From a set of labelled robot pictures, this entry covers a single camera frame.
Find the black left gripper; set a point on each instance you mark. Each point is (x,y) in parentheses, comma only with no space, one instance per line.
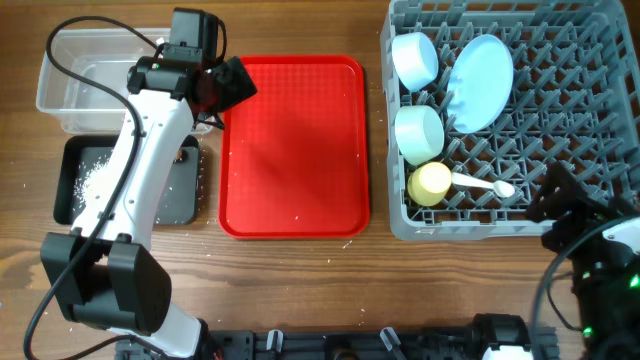
(237,86)

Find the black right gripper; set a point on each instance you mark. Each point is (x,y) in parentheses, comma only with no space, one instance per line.
(588,216)

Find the white plastic spoon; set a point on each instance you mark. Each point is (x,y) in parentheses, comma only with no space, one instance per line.
(501,188)

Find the yellow plastic cup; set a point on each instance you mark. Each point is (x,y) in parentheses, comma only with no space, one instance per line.
(428,185)

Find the light blue plate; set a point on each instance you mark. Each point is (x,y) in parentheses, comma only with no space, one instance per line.
(481,81)

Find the green bowl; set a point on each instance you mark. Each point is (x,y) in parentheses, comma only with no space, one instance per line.
(419,133)

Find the light blue bowl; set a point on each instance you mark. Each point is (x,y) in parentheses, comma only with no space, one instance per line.
(415,60)

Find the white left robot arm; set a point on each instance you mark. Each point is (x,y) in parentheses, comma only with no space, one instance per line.
(101,271)

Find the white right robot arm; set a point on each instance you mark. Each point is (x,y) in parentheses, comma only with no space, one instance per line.
(601,241)

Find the grey dishwasher rack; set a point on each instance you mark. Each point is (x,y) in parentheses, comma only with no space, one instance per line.
(575,100)

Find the red serving tray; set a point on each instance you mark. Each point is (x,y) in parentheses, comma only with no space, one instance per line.
(293,159)

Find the black plastic tray bin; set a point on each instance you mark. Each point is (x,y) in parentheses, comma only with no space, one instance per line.
(178,203)

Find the white rice pile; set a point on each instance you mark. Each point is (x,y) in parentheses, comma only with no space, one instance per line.
(90,179)

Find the black mounting rail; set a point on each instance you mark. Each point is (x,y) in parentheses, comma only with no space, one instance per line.
(443,343)

